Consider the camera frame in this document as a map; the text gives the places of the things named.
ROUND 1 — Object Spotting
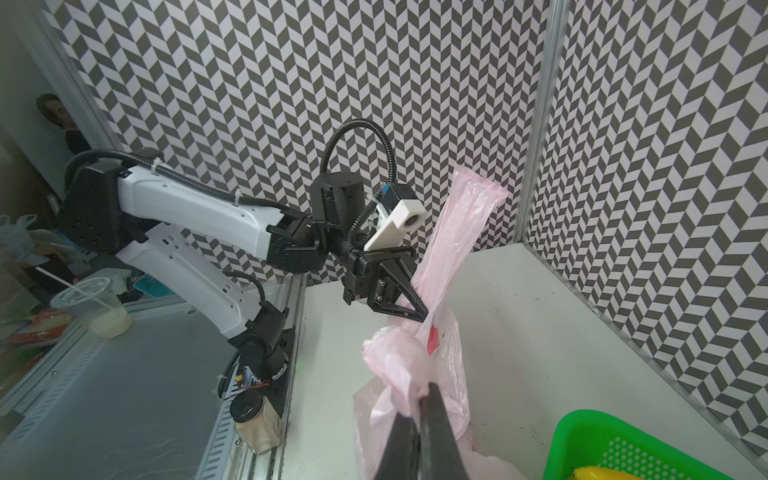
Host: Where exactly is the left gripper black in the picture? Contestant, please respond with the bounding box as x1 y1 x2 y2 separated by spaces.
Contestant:
341 245 429 323

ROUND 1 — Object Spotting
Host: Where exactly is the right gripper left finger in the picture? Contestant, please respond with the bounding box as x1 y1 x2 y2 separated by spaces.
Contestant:
374 416 420 480

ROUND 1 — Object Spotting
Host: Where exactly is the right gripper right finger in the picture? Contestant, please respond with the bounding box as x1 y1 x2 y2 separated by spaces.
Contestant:
419 382 469 480

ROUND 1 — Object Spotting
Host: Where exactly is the pink plastic bag peach print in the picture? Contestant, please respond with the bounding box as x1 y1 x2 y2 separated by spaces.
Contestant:
353 166 523 479

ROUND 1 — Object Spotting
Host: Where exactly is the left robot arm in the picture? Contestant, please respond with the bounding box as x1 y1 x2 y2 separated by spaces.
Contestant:
57 149 428 382

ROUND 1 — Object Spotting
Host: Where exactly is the yellow fake banana bunch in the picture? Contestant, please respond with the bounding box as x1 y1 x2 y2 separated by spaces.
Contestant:
569 466 641 480

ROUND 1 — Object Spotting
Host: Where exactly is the green plastic basket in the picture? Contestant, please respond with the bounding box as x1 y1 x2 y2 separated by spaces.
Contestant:
542 409 727 479

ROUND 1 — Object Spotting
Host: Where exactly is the clear plastic drink cup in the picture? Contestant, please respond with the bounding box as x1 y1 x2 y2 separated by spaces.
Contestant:
50 277 132 339

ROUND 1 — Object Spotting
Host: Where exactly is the person in background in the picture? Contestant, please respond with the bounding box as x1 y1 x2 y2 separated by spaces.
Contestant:
35 93 91 155

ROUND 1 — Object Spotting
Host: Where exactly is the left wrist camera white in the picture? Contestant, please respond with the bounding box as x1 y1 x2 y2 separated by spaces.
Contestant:
364 183 427 251

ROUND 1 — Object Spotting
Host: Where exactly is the aluminium front rail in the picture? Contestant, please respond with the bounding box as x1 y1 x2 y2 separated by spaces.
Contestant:
195 272 306 479

